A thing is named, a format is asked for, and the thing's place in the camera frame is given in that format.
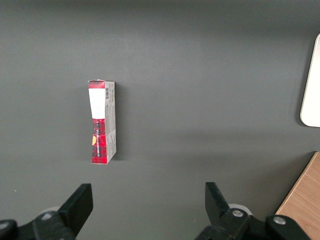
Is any beige rectangular tray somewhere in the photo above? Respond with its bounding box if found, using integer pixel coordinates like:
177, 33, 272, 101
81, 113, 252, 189
299, 33, 320, 128

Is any wooden drawer cabinet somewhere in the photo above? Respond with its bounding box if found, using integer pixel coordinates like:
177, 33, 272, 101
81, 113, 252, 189
274, 151, 320, 240

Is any red plaid carton box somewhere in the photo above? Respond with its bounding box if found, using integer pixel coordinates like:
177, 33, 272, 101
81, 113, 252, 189
87, 79, 118, 166

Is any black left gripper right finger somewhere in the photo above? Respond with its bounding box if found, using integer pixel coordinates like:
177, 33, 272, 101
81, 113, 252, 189
194, 181, 311, 240

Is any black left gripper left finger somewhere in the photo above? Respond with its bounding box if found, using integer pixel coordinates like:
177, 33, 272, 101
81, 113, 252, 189
0, 183, 94, 240

